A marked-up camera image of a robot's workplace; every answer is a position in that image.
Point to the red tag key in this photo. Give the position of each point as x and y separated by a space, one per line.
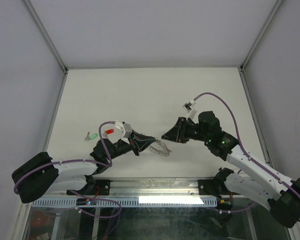
107 132

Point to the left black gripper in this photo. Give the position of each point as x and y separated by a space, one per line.
142 141

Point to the aluminium frame post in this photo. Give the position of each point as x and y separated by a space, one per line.
262 33
44 34

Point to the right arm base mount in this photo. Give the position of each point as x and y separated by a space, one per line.
209 187

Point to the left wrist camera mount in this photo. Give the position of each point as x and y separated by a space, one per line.
124 130

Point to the aluminium frame post right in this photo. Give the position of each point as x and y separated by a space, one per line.
262 33

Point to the aluminium frame post left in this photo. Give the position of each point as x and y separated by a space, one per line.
44 34

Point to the green tag key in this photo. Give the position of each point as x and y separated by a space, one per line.
90 137

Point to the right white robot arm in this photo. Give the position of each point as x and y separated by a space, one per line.
276 192

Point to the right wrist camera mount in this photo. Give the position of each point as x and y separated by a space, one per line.
189 107

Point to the white slotted cable duct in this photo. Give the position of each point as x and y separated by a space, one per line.
130 202

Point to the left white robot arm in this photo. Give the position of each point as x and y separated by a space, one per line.
43 174

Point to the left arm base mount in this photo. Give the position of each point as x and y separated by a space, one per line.
100 187

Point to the metal disc with keyrings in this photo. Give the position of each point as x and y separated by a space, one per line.
160 148

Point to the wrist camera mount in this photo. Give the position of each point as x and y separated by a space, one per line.
189 107
124 130

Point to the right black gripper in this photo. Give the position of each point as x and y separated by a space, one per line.
177 133

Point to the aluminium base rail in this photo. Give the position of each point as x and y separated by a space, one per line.
135 187

